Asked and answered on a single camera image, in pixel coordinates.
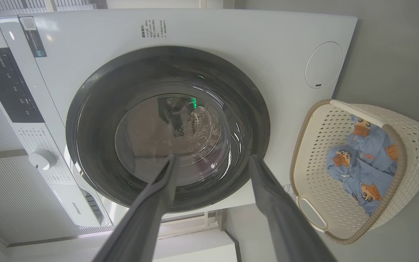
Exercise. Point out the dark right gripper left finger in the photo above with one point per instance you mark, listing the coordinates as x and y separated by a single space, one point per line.
147 218

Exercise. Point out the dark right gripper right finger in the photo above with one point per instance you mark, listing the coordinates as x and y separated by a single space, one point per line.
282 225

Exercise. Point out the blue cartoon print garment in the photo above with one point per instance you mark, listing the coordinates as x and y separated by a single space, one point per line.
373 145
362 178

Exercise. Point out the round black glass washer door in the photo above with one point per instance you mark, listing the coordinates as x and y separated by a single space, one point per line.
96 120

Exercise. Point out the white plastic control knob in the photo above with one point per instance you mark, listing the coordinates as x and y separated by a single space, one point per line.
42 159

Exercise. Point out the white front-load washing machine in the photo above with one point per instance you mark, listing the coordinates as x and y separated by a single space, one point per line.
231 32

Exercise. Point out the cream perforated laundry basket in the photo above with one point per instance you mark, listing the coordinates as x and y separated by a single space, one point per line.
318 163

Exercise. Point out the round white filter cover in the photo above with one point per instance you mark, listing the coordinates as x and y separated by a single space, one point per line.
324 64

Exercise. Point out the dark rectangular info sticker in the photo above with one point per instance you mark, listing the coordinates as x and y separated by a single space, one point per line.
33 36

